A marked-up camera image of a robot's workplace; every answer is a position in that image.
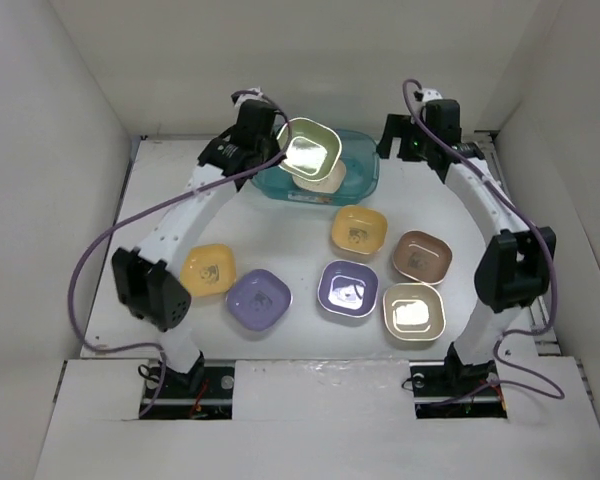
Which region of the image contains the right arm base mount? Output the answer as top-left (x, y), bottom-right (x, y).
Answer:
top-left (401, 361), bottom-right (507, 420)

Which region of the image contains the beige plate front right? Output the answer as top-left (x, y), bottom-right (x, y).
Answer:
top-left (382, 283), bottom-right (446, 342)

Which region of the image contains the yellow plate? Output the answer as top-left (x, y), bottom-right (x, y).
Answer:
top-left (179, 244), bottom-right (237, 297)
top-left (331, 205), bottom-right (388, 256)

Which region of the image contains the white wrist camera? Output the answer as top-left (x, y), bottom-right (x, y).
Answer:
top-left (231, 87), bottom-right (263, 109)
top-left (414, 88), bottom-right (443, 108)

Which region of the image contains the light purple plate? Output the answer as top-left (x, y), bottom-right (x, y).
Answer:
top-left (226, 269), bottom-right (292, 332)

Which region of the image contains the dark purple plate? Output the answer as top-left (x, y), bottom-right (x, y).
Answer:
top-left (317, 260), bottom-right (379, 318)

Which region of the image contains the cream plate with panda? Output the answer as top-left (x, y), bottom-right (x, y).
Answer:
top-left (292, 160), bottom-right (347, 194)

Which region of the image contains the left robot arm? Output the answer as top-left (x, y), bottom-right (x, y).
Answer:
top-left (111, 90), bottom-right (284, 397)

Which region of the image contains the green plate with panda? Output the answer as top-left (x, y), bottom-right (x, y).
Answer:
top-left (276, 117), bottom-right (342, 182)

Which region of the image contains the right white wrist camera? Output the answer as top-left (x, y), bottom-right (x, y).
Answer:
top-left (414, 88), bottom-right (443, 108)

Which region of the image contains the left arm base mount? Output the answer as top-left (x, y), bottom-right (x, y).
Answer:
top-left (138, 362), bottom-right (235, 421)

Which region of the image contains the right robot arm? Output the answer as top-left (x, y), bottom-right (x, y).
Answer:
top-left (376, 99), bottom-right (557, 395)

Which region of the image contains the teal plastic bin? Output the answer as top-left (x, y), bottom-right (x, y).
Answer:
top-left (251, 129), bottom-right (380, 206)

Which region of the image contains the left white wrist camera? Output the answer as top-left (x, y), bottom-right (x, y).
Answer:
top-left (231, 87), bottom-right (263, 109)

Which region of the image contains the brown plate with panda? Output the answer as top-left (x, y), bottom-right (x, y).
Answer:
top-left (392, 230), bottom-right (453, 285)

